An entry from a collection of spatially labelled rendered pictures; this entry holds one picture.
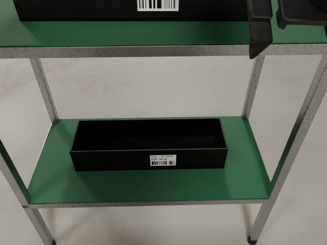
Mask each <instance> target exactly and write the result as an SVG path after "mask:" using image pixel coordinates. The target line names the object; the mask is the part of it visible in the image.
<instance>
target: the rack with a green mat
mask: <svg viewBox="0 0 327 245"><path fill-rule="evenodd" d="M271 3H272V14H273V17H272V19H271V27H272V38H273V41H272V44H271V45H269V46H268V47H267V48H266V49H265V50H264V51H262V52H261V53H260V54H259V55H258V56H257V57H255V58H254V63H253V68H252V72H251V76H250V80H249V84H248V88H247V93H246V97H245V101H244V105H243V110H242V113H241V116H216V117H158V118H100V119H59V117H58V113H57V110H56V107H55V104H54V101H53V98H52V95H51V91H50V88H49V85H48V82H47V79H46V76H45V73H44V69H43V66H42V63H41V60H40V58H90V57H167V56H243V55H249V42H250V30H249V22H248V21H20V20H19V18H18V14H17V11H16V8H15V5H14V2H13V0H0V59H14V58H29V59H30V62H31V65H32V68H33V71H34V74H35V77H36V80H37V83H38V86H39V89H40V92H41V95H42V97H43V100H44V103H45V106H46V108H47V111H48V114H49V117H50V120H51V123H52V124H51V126H50V129H49V132H48V134H47V137H46V140H45V142H44V144H43V147H42V150H41V152H40V155H39V158H38V160H37V163H36V166H35V169H34V171H33V174H32V177H31V179H30V182H29V185H28V187H27V188H26V186H25V184H24V183H23V181H22V179H21V177H20V175H19V173H18V171H17V169H16V168H15V166H14V164H13V162H12V160H11V158H10V156H9V154H8V153H7V151H6V149H5V147H4V145H3V143H2V141H1V139H0V170H1V172H2V174H3V175H4V177H5V179H6V180H7V182H8V184H9V185H10V187H11V189H12V191H13V192H14V194H15V196H16V197H17V199H18V201H19V202H20V204H21V206H22V208H23V209H24V211H25V212H26V214H27V216H28V217H29V219H30V221H31V222H32V224H33V226H34V228H35V229H36V231H37V233H38V234H39V236H40V238H41V239H42V241H43V243H44V244H45V245H56V243H55V241H54V239H53V237H52V235H51V233H50V231H49V230H48V228H47V226H46V224H45V222H44V220H43V218H42V216H41V214H40V213H39V211H38V209H47V208H90V207H134V206H177V205H220V204H262V205H261V207H260V210H259V212H258V214H257V217H256V219H255V222H254V225H253V227H252V229H251V232H250V234H249V237H248V239H247V241H248V243H249V244H250V245H255V244H256V243H257V240H258V238H259V236H260V234H261V232H262V230H263V227H264V225H265V223H266V221H267V219H268V217H269V215H270V213H271V211H272V208H273V206H274V204H275V202H276V200H277V197H278V195H279V193H280V191H281V189H282V187H283V184H284V182H285V180H286V178H287V176H288V173H289V171H290V169H291V167H292V165H293V163H294V160H295V158H296V156H297V154H298V152H299V149H300V147H301V145H302V143H303V141H304V139H305V136H306V134H307V132H308V130H309V128H310V125H311V123H312V121H313V119H314V117H315V115H316V112H317V110H318V108H319V106H320V104H321V102H322V99H323V97H324V95H325V93H326V91H327V38H326V34H325V29H324V26H316V25H287V26H286V27H285V29H284V30H282V29H280V28H279V27H278V26H277V20H276V11H277V10H278V1H277V0H271ZM320 54H322V58H321V60H320V63H319V65H318V68H317V70H316V73H315V75H314V77H313V80H312V82H311V85H310V87H309V89H308V92H307V94H306V97H305V99H304V102H303V104H302V107H301V109H300V112H299V114H298V116H297V119H296V121H295V124H294V126H293V129H292V131H291V134H290V136H289V139H288V141H287V144H286V146H285V149H284V151H283V153H282V156H281V158H280V161H279V163H278V166H277V168H276V170H275V173H274V175H273V177H272V180H271V181H270V179H269V176H268V173H267V170H266V167H265V165H264V162H263V159H262V156H261V153H260V151H259V148H258V146H257V143H256V140H255V137H254V134H253V131H252V128H251V126H250V123H249V116H250V112H251V109H252V105H253V101H254V96H255V93H256V89H257V85H258V81H259V78H260V74H261V70H262V66H263V62H264V59H265V56H266V55H320ZM182 118H220V119H221V123H222V127H223V131H224V135H225V138H226V142H227V146H228V152H227V157H226V161H225V166H224V168H222V169H174V170H125V171H77V172H76V171H75V168H74V165H73V161H72V158H71V155H70V148H71V145H72V141H73V137H74V134H75V130H76V127H77V123H78V120H124V119H182Z"/></svg>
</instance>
